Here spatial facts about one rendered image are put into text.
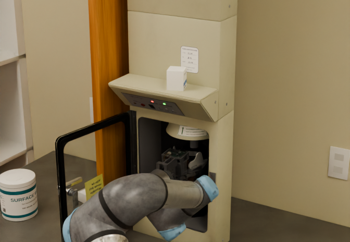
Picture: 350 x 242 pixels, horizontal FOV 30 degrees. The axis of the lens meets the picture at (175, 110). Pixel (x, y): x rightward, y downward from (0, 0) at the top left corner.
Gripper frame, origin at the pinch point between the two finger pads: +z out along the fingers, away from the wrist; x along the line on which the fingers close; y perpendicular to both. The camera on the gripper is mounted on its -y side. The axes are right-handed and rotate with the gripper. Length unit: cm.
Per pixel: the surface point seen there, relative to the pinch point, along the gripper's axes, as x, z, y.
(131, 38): 16.8, -7.6, 41.5
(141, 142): 14.5, -8.6, 6.5
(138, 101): 10.3, -15.0, 24.2
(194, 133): -4.2, -6.0, 12.6
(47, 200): 58, -9, -27
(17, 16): 102, 32, 30
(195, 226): -5.6, -9.4, -19.3
